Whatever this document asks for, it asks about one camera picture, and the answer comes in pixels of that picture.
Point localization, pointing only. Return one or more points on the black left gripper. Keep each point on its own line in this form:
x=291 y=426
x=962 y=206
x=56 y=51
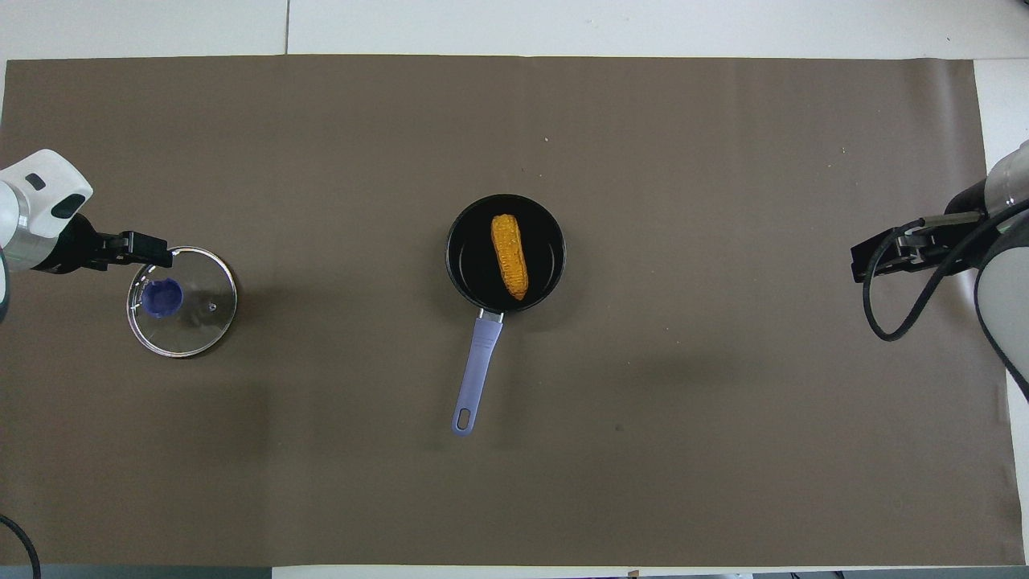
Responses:
x=76 y=249

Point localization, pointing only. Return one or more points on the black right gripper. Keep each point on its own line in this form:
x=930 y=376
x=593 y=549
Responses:
x=961 y=237

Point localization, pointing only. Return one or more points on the glass lid with blue knob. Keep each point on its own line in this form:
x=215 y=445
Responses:
x=201 y=322

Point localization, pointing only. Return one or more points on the yellow corn cob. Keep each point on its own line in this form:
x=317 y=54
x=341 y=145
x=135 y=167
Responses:
x=510 y=257

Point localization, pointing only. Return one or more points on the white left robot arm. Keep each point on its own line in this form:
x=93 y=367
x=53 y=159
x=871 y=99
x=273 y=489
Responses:
x=40 y=193

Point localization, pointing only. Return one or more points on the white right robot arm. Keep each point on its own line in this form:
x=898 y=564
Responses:
x=1005 y=297

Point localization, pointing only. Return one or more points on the brown table mat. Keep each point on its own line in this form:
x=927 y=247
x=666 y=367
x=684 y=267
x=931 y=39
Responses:
x=683 y=418

